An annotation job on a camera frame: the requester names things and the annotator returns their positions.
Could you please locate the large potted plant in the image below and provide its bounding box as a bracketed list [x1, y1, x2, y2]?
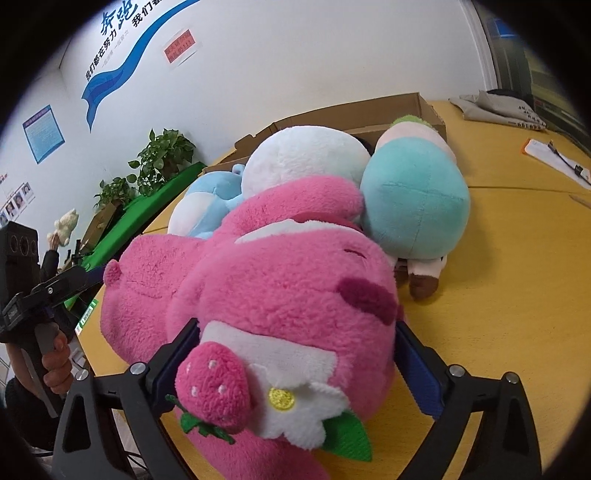
[128, 128, 198, 186]

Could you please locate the green table edge sticker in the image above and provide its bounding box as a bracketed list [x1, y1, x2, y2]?
[74, 299, 100, 331]

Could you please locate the glass door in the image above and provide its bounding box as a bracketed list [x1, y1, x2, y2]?
[480, 9, 563, 126]

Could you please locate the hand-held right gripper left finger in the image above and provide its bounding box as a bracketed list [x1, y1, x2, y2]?
[53, 318, 201, 480]

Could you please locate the green table cloth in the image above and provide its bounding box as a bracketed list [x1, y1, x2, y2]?
[64, 161, 208, 311]

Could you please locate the pastel plush toy green hair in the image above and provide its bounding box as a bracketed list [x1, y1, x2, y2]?
[359, 114, 472, 302]

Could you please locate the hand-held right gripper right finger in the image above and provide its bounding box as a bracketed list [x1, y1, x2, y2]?
[396, 320, 542, 480]

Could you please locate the small cardboard box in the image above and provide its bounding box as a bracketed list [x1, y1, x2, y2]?
[80, 202, 124, 254]

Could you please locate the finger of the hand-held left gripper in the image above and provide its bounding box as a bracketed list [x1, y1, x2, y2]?
[32, 266, 103, 320]

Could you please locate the wall photo board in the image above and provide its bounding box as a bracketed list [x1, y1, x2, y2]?
[0, 173, 36, 223]

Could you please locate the pink plush bear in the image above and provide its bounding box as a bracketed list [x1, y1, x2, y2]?
[100, 175, 405, 480]

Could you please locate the white plush toy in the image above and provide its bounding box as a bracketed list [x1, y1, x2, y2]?
[242, 126, 371, 200]

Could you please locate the white paper with cable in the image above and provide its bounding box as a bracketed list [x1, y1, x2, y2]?
[522, 137, 591, 190]

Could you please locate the large cardboard box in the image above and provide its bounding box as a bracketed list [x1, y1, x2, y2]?
[201, 92, 448, 175]

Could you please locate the grey cloth bag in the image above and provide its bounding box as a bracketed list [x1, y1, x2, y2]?
[449, 90, 548, 132]

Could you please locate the person's left hand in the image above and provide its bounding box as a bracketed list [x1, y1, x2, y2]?
[41, 332, 75, 395]

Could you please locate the cream plush toy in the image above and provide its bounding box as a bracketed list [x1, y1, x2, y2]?
[53, 209, 78, 246]

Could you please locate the blue wall poster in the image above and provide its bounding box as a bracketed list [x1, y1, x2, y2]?
[21, 104, 66, 164]

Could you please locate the red wall notice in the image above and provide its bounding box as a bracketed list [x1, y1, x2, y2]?
[161, 28, 204, 66]

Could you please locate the light blue plush toy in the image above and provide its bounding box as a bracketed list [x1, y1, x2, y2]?
[167, 164, 251, 239]

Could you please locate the small potted plant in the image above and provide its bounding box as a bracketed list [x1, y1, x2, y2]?
[93, 176, 139, 214]

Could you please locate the black cable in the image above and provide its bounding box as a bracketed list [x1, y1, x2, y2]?
[547, 140, 591, 186]

